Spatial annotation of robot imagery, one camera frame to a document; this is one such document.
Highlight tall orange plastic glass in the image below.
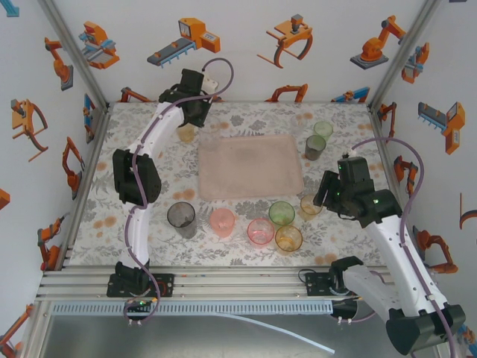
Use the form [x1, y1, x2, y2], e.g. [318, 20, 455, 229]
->
[176, 122, 197, 144]

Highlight short orange plastic glass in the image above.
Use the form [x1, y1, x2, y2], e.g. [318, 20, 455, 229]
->
[274, 224, 303, 257]
[300, 194, 323, 222]

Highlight short grey plastic glass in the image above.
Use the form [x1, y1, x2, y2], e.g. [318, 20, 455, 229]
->
[304, 134, 327, 162]

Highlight green plastic glass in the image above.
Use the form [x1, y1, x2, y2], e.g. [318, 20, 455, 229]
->
[312, 120, 334, 142]
[268, 201, 297, 228]

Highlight pink transparent plastic glass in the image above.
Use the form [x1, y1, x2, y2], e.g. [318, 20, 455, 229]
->
[247, 218, 276, 248]

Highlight tall grey plastic glass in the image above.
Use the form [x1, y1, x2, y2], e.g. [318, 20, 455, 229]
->
[166, 201, 198, 240]

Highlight pink frosted plastic glass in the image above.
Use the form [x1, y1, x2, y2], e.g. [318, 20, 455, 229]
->
[209, 207, 236, 239]

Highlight pink rectangular tray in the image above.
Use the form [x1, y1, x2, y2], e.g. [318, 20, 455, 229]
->
[197, 134, 306, 201]

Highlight floral tablecloth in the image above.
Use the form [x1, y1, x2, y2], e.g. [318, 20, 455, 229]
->
[69, 101, 413, 268]

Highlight white plastic strip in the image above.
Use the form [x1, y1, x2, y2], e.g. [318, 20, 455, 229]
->
[214, 312, 336, 354]

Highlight small circuit board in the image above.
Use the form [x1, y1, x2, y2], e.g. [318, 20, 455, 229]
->
[127, 298, 154, 311]

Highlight aluminium side rail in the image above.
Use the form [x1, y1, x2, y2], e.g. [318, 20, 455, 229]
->
[367, 103, 422, 269]
[55, 103, 113, 270]

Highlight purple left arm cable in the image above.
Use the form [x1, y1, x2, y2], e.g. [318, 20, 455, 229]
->
[122, 57, 235, 329]

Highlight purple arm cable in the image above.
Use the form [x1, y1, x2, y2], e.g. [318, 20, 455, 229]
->
[333, 136, 458, 358]
[122, 57, 235, 329]

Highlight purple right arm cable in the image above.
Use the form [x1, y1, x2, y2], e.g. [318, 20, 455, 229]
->
[333, 136, 458, 358]

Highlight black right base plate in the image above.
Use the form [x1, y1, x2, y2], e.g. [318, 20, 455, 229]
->
[304, 271, 336, 298]

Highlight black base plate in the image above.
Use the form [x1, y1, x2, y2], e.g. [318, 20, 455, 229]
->
[304, 271, 336, 298]
[107, 273, 176, 298]

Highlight aluminium frame post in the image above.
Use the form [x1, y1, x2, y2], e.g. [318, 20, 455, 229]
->
[37, 0, 112, 109]
[368, 0, 444, 111]

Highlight aluminium front frame rails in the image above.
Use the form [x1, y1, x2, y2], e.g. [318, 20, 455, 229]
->
[35, 265, 443, 302]

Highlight grey slotted cable duct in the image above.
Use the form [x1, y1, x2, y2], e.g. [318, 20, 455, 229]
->
[50, 300, 335, 317]

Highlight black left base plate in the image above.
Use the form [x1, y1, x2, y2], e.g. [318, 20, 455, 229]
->
[107, 273, 176, 298]

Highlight grey metal base plate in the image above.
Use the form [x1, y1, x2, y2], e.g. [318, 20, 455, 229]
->
[37, 315, 448, 358]

